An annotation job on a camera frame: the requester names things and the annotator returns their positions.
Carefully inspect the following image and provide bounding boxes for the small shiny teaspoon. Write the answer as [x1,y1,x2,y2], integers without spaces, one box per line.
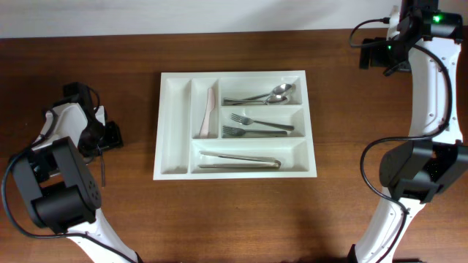
[97,146,106,188]

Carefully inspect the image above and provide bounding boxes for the white plastic knife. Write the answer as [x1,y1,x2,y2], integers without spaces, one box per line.
[199,88,216,139]

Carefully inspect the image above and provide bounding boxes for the steel tablespoon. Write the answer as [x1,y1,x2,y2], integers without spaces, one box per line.
[245,83,295,100]
[223,95,288,105]

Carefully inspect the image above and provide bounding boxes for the steel fork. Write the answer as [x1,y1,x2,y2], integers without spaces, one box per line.
[222,126,288,137]
[230,113,295,132]

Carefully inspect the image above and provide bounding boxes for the metal kitchen tongs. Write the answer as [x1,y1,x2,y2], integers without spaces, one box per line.
[198,151,282,169]

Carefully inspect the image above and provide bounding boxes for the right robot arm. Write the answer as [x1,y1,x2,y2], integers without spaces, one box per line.
[347,1,467,262]

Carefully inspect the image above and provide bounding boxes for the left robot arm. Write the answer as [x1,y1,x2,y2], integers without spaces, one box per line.
[1,82,141,262]

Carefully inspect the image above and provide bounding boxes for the white plastic cutlery tray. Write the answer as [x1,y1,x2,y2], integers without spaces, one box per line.
[153,70,317,181]

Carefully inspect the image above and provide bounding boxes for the right black cable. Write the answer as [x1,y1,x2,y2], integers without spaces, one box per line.
[348,16,454,263]

